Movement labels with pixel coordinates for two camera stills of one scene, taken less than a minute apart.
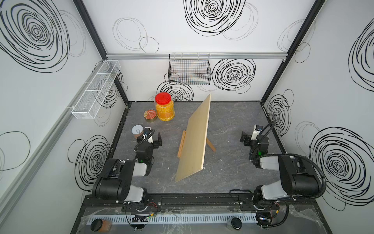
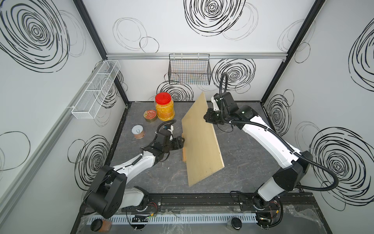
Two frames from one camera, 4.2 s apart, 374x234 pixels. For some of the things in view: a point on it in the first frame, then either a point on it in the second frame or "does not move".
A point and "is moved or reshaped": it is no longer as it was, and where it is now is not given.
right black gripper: [248, 139] -> [207, 115]
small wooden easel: [208, 143] -> [184, 152]
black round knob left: [96, 224] does not move
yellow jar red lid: [164, 107] does not move
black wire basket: [191, 68] does not move
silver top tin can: [137, 130] does not move
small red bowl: [150, 115] does not move
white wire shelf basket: [88, 105] does not move
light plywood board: [192, 158] is moved or reshaped
